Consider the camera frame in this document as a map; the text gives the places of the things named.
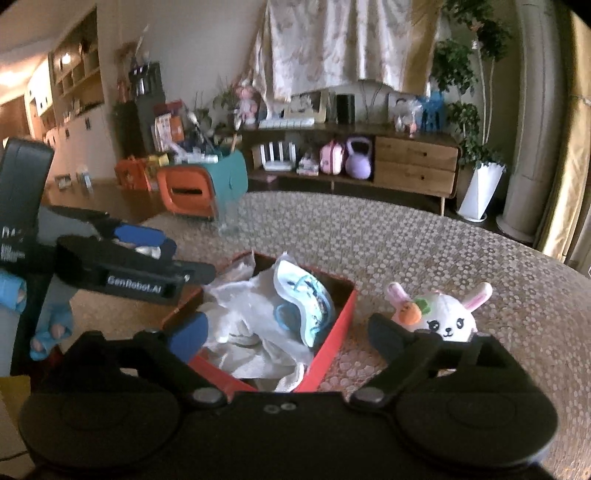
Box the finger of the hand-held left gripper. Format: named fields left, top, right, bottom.
left=173, top=260, right=218, bottom=286
left=44, top=204, right=178, bottom=259

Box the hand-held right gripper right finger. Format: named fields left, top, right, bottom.
left=348, top=313, right=522, bottom=410

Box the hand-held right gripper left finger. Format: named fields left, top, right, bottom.
left=42, top=311, right=229, bottom=410

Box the red box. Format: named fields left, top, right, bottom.
left=161, top=250, right=358, bottom=393

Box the white bunny plush toy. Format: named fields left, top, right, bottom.
left=385, top=281, right=494, bottom=344

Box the white gauze cloth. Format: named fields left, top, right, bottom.
left=203, top=332, right=317, bottom=393

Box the light blue face mask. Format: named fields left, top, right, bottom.
left=272, top=258, right=335, bottom=347

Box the person's left hand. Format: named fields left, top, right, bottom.
left=0, top=268, right=77, bottom=361

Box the dark wooden coffee table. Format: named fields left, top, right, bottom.
left=41, top=180, right=162, bottom=227

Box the orange cardboard box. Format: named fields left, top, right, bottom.
left=115, top=157, right=154, bottom=191

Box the orange teal storage bin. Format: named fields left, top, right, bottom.
left=156, top=165, right=219, bottom=220

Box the dark cabinet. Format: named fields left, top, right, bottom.
left=115, top=62, right=167, bottom=158

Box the colourful cardboard box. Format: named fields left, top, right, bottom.
left=152, top=102, right=188, bottom=153

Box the white router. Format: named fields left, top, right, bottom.
left=259, top=142, right=298, bottom=172

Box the pink doll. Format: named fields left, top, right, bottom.
left=235, top=83, right=259, bottom=125

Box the potted green plant white pot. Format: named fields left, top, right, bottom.
left=431, top=0, right=513, bottom=222

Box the white keyboard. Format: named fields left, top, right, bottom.
left=259, top=117, right=317, bottom=130

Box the pink toy case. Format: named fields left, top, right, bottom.
left=320, top=141, right=346, bottom=175

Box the purple kettlebell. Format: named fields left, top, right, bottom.
left=345, top=136, right=374, bottom=180

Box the wooden sideboard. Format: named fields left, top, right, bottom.
left=226, top=122, right=462, bottom=215

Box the black speaker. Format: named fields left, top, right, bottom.
left=335, top=93, right=355, bottom=124

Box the white standing air conditioner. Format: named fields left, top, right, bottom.
left=501, top=0, right=573, bottom=243

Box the yellow curtain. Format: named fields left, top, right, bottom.
left=538, top=9, right=591, bottom=278

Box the floral hanging cloth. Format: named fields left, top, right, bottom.
left=252, top=0, right=444, bottom=100

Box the wooden wall shelving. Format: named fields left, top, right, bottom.
left=28, top=7, right=107, bottom=139

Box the light photo frame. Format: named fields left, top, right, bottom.
left=284, top=90, right=329, bottom=123

